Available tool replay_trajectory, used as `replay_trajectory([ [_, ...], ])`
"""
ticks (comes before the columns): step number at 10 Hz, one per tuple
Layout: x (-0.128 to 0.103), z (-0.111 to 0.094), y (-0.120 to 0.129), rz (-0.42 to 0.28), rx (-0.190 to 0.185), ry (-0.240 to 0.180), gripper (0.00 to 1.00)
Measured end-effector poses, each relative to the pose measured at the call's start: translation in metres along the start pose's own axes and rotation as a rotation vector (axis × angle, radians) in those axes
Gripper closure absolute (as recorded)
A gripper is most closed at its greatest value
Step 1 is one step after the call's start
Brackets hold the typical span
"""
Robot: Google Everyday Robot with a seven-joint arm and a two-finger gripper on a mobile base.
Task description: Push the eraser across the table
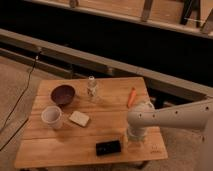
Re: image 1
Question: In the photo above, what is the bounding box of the black rectangular eraser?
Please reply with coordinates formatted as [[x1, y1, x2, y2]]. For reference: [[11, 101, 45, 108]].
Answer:
[[96, 140, 121, 156]]

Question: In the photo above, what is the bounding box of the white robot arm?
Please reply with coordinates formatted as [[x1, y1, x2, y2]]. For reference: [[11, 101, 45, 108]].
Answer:
[[127, 99, 213, 171]]

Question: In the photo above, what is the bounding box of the orange toy carrot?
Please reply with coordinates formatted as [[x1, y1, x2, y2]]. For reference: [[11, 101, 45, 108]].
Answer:
[[127, 87, 136, 108]]

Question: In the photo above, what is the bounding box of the beige rectangular sponge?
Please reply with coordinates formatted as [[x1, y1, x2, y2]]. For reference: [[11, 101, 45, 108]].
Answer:
[[69, 111, 90, 127]]

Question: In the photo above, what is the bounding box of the clear plastic bottle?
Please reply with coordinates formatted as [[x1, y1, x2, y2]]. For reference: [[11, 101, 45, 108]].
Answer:
[[87, 76, 98, 98]]

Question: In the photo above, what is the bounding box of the wooden table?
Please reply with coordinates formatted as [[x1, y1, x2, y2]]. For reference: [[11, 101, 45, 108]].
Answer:
[[15, 77, 168, 168]]

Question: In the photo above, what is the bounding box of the dark red bowl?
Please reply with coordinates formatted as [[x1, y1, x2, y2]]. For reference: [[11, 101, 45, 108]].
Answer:
[[50, 85, 75, 106]]

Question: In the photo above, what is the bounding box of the white plastic cup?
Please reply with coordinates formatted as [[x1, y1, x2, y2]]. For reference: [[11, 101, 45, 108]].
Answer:
[[41, 106, 63, 130]]

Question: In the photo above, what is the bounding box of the grey metal rail beam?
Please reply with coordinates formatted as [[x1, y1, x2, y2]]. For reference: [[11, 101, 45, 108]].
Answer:
[[0, 28, 213, 101]]

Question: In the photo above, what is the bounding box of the black cable on floor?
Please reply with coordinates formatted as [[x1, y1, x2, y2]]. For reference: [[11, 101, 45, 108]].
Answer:
[[0, 49, 42, 152]]

